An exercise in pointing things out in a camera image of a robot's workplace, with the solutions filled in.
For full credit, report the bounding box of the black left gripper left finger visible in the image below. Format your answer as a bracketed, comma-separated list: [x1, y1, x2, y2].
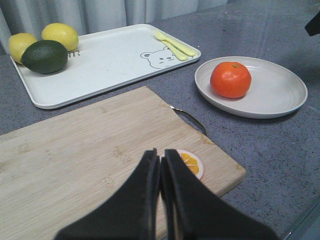
[55, 149, 160, 240]

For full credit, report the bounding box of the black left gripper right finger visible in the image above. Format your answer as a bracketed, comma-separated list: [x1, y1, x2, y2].
[161, 149, 278, 240]

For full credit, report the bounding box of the orange mandarin fruit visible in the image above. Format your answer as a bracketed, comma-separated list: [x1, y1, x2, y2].
[210, 61, 252, 99]

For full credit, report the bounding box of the beige round plate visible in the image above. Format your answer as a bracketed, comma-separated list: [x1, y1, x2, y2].
[194, 56, 308, 119]

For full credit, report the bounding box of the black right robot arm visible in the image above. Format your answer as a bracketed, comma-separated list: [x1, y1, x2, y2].
[304, 11, 320, 37]

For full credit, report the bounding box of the white bear print tray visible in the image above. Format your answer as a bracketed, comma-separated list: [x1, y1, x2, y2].
[14, 24, 201, 109]

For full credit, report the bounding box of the orange slice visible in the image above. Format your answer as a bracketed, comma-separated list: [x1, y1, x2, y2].
[176, 149, 204, 181]

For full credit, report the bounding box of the wooden cutting board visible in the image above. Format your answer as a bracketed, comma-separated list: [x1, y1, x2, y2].
[0, 87, 246, 240]

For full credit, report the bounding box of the yellow plastic fork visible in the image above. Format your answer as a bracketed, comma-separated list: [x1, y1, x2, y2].
[153, 30, 188, 61]

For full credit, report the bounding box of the yellow plastic spoon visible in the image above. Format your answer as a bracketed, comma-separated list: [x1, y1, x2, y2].
[158, 35, 197, 57]

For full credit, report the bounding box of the green lime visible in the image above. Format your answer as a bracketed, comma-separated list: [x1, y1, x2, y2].
[20, 40, 68, 74]

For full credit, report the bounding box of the yellow lemon right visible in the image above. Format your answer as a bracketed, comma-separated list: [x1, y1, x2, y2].
[41, 22, 79, 51]

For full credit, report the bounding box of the yellow lemon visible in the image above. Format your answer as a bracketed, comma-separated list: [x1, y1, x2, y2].
[41, 22, 79, 51]
[8, 33, 38, 64]

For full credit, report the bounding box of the yellow lemon left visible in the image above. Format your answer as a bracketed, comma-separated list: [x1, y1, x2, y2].
[8, 33, 38, 64]

